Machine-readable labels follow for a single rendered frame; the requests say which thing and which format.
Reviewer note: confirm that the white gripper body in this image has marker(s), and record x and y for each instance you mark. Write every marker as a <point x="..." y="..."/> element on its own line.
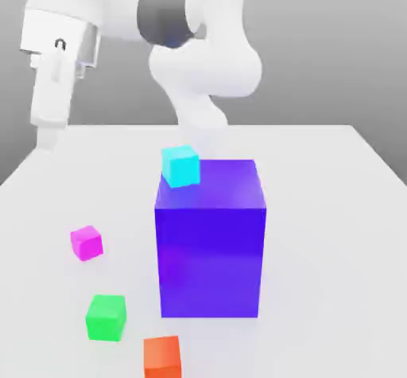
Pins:
<point x="51" y="101"/>

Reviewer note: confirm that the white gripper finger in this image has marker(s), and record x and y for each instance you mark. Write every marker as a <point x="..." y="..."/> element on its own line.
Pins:
<point x="47" y="137"/>

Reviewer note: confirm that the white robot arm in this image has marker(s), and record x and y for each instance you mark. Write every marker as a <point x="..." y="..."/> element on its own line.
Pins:
<point x="216" y="66"/>

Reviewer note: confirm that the small magenta cube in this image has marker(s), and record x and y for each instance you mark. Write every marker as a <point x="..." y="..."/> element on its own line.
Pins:
<point x="86" y="244"/>

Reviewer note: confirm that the small cyan cube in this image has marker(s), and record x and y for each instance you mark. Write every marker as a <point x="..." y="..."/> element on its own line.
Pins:
<point x="182" y="167"/>

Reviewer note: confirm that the small green cube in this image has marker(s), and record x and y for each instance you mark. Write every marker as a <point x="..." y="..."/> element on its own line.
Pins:
<point x="105" y="319"/>

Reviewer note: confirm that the small orange cube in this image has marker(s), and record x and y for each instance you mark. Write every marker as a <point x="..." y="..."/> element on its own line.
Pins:
<point x="162" y="357"/>

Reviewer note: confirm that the large purple box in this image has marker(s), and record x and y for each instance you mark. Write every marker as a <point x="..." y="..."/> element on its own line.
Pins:
<point x="210" y="257"/>

